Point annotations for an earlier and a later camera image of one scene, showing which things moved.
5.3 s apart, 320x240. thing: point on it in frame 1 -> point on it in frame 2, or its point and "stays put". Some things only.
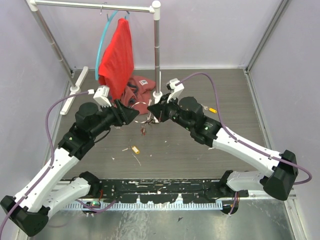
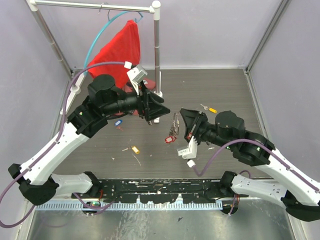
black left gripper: x=124 y=115 -> x=149 y=104
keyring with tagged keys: x=150 y=119 -> x=174 y=129
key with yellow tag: x=211 y=109 stays put
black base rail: x=157 y=191 stays put
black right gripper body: x=174 y=108 -> x=200 y=130
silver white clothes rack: x=76 y=86 stays put
